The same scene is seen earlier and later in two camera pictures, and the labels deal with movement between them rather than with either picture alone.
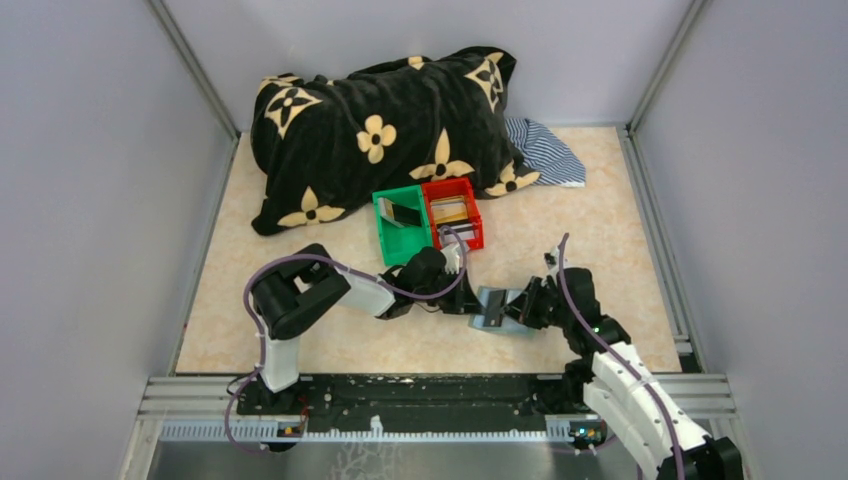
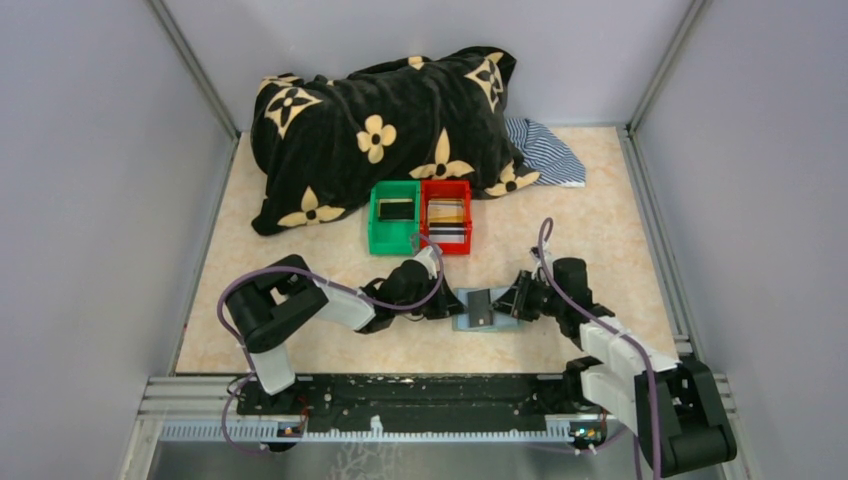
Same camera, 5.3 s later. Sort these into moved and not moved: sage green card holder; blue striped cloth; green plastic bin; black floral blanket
Moved: green plastic bin; sage green card holder
Not moved: blue striped cloth; black floral blanket
